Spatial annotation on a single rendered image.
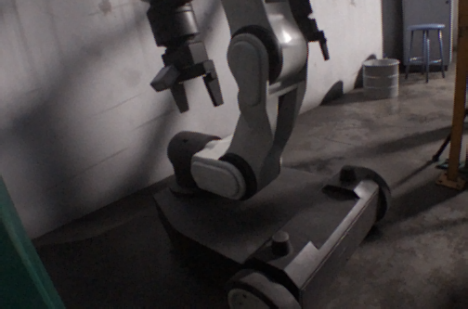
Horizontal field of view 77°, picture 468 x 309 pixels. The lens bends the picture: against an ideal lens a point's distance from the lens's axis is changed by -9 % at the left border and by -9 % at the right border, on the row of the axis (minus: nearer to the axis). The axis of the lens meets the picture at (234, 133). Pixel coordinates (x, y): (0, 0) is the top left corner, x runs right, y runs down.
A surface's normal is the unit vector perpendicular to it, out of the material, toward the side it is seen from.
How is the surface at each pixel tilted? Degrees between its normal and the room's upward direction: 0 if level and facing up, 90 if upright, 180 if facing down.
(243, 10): 90
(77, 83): 90
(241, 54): 90
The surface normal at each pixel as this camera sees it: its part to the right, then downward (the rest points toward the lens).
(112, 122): 0.65, 0.17
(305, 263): 0.42, -0.57
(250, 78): -0.66, 0.35
